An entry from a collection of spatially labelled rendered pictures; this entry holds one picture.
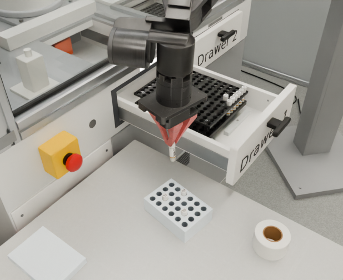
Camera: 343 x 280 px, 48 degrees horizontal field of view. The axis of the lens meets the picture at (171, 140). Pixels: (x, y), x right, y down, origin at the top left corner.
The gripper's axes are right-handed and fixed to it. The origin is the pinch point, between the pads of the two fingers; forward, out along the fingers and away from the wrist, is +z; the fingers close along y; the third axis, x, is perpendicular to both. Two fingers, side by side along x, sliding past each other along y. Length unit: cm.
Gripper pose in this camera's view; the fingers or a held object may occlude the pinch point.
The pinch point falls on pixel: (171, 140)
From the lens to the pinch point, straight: 69.5
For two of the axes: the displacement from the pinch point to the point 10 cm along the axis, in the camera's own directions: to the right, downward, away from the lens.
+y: -7.3, 4.2, -5.4
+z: -0.4, 7.6, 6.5
